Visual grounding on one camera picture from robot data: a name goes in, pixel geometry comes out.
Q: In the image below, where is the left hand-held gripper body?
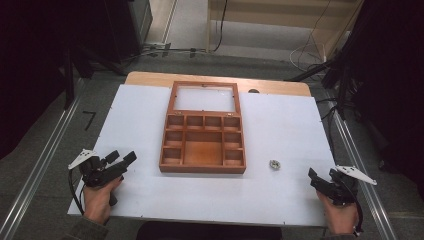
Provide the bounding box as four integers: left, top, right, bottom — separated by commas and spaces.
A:
67, 148, 130, 207

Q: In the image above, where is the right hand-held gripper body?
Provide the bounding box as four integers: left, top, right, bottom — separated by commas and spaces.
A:
311, 165, 378, 207

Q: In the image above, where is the wooden compartment box with lid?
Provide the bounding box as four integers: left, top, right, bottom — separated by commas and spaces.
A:
158, 80, 247, 175

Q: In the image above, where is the person's left hand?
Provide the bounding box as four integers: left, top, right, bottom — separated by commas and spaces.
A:
82, 175, 125, 225

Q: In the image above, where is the person's right hand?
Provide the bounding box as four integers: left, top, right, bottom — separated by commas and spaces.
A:
315, 191, 360, 236

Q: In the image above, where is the white board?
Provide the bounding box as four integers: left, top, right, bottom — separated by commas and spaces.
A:
67, 83, 337, 228

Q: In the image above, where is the wooden table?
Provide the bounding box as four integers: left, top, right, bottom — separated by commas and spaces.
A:
124, 70, 312, 98

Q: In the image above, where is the black metal stand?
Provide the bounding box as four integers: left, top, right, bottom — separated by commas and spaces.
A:
285, 56, 359, 121

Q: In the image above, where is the person's dark clothing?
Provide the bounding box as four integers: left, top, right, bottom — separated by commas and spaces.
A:
135, 220, 283, 240

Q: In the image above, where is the dark curtain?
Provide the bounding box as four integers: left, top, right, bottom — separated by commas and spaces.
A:
336, 0, 424, 201
0, 0, 134, 161

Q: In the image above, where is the power strip with plugs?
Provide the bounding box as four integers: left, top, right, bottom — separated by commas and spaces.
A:
143, 41, 198, 58

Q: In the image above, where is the dark cabinet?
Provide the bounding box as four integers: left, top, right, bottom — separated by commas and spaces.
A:
109, 0, 154, 64

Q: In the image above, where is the light wooden shelf unit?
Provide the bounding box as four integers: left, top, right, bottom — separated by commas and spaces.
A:
205, 0, 365, 62

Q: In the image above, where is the metal floor rail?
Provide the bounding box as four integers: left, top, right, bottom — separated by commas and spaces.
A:
0, 79, 86, 240
324, 96, 399, 240

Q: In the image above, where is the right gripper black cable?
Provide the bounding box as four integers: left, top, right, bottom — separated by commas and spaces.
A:
343, 181, 365, 235

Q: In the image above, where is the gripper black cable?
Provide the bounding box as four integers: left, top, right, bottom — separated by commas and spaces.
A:
343, 181, 365, 235
67, 168, 86, 216

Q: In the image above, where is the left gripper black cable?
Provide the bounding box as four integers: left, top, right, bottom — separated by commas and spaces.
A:
67, 168, 86, 216

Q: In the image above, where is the white looped cable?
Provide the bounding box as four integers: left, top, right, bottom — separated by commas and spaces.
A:
288, 42, 327, 73

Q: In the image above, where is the black hanging cable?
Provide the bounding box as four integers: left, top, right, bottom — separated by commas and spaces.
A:
212, 0, 230, 53

